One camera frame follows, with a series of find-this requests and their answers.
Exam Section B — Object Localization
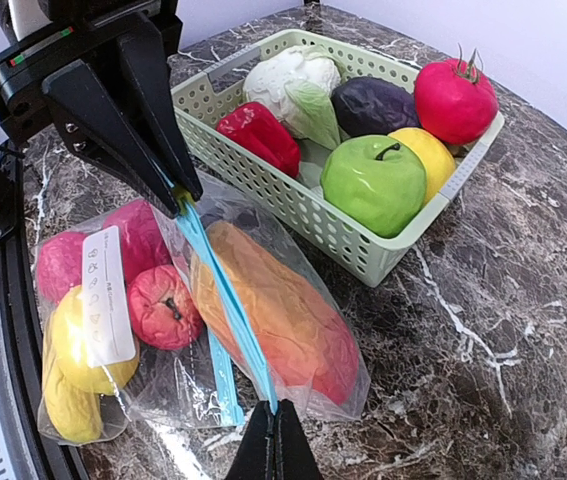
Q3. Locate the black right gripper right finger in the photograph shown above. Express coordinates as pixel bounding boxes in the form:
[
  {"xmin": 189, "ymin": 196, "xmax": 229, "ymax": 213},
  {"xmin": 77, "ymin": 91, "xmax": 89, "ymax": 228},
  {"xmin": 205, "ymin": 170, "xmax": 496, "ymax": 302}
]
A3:
[{"xmin": 274, "ymin": 400, "xmax": 323, "ymax": 480}]

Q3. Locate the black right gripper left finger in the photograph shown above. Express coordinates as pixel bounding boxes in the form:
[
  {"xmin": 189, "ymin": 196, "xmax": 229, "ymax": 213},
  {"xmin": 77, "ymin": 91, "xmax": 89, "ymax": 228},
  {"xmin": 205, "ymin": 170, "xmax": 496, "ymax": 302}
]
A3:
[{"xmin": 225, "ymin": 401, "xmax": 275, "ymax": 480}]

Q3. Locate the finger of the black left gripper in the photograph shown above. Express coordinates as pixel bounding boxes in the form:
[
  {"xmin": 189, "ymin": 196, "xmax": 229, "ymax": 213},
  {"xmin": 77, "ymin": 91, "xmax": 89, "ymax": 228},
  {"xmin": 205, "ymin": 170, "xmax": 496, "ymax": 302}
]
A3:
[
  {"xmin": 41, "ymin": 60, "xmax": 179, "ymax": 218},
  {"xmin": 117, "ymin": 24, "xmax": 203, "ymax": 203}
]

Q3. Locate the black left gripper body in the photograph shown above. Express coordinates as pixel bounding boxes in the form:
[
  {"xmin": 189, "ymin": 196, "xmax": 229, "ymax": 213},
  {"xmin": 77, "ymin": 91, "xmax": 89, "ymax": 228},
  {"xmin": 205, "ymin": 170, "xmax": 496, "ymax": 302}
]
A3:
[{"xmin": 0, "ymin": 1, "xmax": 183, "ymax": 165}]

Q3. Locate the orange pepper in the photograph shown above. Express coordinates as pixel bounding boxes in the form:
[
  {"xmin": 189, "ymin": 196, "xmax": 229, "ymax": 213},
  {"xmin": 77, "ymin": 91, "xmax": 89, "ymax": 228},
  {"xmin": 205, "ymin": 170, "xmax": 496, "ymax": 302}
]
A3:
[{"xmin": 207, "ymin": 221, "xmax": 359, "ymax": 407}]

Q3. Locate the pink-red wrinkled fruit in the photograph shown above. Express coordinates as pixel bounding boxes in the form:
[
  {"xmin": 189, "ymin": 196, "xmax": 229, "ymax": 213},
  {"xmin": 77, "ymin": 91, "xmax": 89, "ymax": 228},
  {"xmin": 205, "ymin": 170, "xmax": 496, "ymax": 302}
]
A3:
[{"xmin": 36, "ymin": 231, "xmax": 87, "ymax": 304}]

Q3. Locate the small clear zip bag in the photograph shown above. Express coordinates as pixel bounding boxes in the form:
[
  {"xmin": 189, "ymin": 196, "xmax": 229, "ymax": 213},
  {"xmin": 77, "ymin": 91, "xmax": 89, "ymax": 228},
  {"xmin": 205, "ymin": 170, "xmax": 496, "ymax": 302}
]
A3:
[{"xmin": 150, "ymin": 172, "xmax": 372, "ymax": 431}]

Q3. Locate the red apple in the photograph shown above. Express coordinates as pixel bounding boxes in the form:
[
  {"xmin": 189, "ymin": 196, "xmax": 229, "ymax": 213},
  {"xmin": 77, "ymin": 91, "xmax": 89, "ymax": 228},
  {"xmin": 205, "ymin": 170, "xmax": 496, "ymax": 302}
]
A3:
[{"xmin": 127, "ymin": 265, "xmax": 204, "ymax": 350}]

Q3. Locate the large clear zip bag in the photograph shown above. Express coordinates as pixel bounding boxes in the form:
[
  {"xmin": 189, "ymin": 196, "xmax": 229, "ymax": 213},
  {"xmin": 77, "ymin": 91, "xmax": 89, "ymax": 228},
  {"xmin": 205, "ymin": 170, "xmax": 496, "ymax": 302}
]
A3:
[{"xmin": 35, "ymin": 207, "xmax": 244, "ymax": 446}]

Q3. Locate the yellow wrinkled banana-like fruit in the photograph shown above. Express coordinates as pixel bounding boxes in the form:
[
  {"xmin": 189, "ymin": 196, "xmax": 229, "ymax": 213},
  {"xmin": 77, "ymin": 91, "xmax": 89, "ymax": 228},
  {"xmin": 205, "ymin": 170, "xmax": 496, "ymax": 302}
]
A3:
[{"xmin": 42, "ymin": 307, "xmax": 103, "ymax": 444}]

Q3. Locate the yellow lemon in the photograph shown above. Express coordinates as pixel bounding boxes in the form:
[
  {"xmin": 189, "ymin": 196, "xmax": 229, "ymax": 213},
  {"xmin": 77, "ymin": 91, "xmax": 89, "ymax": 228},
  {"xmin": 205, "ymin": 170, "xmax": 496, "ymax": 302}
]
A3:
[{"xmin": 48, "ymin": 286, "xmax": 140, "ymax": 396}]

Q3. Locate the green perforated plastic basket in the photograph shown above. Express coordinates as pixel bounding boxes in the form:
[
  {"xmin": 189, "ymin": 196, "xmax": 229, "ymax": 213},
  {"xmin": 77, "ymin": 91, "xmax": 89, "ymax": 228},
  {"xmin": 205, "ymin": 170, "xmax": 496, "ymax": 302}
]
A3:
[{"xmin": 171, "ymin": 29, "xmax": 504, "ymax": 287}]

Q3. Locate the red bell pepper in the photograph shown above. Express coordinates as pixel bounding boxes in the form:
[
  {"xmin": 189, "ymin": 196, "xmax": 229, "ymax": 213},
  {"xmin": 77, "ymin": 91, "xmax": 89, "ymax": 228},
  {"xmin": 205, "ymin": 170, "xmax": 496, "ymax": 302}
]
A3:
[{"xmin": 216, "ymin": 102, "xmax": 301, "ymax": 178}]

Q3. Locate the white cabbage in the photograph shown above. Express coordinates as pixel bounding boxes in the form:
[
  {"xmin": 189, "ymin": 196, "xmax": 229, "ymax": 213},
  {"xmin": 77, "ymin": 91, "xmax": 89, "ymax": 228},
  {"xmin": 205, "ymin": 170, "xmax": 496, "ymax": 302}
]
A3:
[{"xmin": 243, "ymin": 45, "xmax": 341, "ymax": 150}]

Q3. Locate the dark eggplant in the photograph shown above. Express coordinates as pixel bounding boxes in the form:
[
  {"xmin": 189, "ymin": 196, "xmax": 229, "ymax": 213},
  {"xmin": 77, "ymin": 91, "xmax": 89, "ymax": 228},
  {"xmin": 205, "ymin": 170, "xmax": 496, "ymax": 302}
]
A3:
[{"xmin": 331, "ymin": 77, "xmax": 420, "ymax": 137}]

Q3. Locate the green apple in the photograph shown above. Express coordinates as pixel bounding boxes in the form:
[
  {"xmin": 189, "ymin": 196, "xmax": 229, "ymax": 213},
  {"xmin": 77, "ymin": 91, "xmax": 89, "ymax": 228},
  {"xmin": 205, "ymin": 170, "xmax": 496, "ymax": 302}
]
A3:
[{"xmin": 320, "ymin": 135, "xmax": 427, "ymax": 238}]

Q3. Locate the small yellow fruit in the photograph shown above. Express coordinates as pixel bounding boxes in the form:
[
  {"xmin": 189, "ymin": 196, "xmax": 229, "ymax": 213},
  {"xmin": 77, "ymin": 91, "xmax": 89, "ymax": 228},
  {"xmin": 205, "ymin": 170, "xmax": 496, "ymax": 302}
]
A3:
[{"xmin": 388, "ymin": 127, "xmax": 456, "ymax": 205}]

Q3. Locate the black table front rail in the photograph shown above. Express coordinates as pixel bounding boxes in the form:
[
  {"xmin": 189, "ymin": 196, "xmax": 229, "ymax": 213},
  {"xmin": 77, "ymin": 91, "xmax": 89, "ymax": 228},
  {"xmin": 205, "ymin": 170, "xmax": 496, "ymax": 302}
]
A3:
[{"xmin": 0, "ymin": 153, "xmax": 88, "ymax": 479}]

